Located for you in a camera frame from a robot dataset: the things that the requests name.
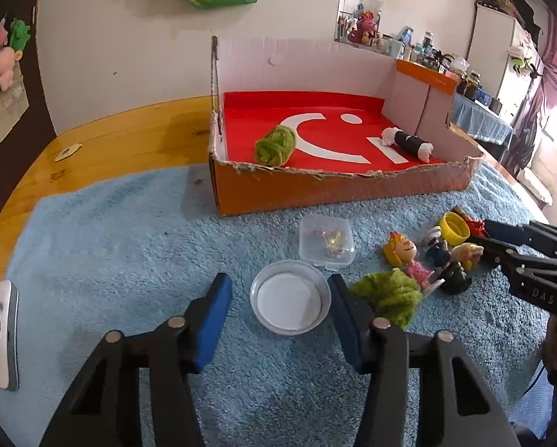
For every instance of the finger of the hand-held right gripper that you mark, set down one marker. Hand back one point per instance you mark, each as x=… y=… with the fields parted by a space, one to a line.
x=497 y=252
x=516 y=233

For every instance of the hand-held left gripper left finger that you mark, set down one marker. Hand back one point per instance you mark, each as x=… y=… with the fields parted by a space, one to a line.
x=213 y=321

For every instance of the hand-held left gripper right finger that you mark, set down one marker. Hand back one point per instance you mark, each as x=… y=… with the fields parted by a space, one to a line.
x=348 y=326

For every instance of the small red toy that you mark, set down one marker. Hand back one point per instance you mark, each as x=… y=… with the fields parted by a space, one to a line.
x=474 y=227

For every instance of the black small figurine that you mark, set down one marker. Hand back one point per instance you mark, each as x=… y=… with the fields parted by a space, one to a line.
x=457 y=279

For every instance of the yellow plastic cup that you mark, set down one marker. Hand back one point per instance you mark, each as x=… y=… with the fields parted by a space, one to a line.
x=453 y=229

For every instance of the green knitted bundle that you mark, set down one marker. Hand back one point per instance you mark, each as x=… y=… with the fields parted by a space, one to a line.
x=390 y=295

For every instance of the small clear plastic box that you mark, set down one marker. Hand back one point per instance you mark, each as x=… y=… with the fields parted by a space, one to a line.
x=315 y=242

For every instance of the yellow-haired doll pink dress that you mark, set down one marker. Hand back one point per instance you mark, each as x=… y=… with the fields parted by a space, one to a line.
x=404 y=251

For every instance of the orange cardboard box red inside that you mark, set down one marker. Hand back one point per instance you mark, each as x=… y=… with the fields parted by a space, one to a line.
x=306 y=191

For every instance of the pale cushion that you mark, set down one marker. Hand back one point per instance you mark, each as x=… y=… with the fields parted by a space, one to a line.
x=537 y=181

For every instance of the blue fluffy towel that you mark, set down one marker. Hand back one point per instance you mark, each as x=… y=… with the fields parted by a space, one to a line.
x=120 y=251

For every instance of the table with blue cloth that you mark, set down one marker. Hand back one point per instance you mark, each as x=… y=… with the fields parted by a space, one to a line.
x=483 y=121

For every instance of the black and white roll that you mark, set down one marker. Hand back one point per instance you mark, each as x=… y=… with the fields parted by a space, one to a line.
x=409 y=142

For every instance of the green yarn ball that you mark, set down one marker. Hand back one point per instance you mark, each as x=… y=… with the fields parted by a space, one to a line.
x=274 y=146

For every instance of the white refrigerator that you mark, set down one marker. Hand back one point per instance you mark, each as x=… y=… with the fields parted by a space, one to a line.
x=492 y=42

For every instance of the row of bottles and jars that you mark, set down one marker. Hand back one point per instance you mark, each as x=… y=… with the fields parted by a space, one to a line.
x=422 y=46

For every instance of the small pale sticker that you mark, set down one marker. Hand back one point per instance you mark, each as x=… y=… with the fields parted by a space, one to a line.
x=67 y=152

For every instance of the dark patterned suitcase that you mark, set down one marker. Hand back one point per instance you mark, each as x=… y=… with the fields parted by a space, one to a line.
x=502 y=2

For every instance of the magenta plush toy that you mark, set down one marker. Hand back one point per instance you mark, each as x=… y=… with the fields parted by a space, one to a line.
x=367 y=25

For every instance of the dark wooden door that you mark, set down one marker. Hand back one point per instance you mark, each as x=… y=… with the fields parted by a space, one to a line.
x=8 y=167

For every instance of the grey paper poster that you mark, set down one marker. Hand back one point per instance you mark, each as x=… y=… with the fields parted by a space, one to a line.
x=6 y=111

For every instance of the pink plush toy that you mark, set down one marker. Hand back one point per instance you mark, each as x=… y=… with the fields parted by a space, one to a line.
x=6 y=63

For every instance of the green plush toy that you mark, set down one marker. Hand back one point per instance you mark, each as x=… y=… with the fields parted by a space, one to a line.
x=19 y=32

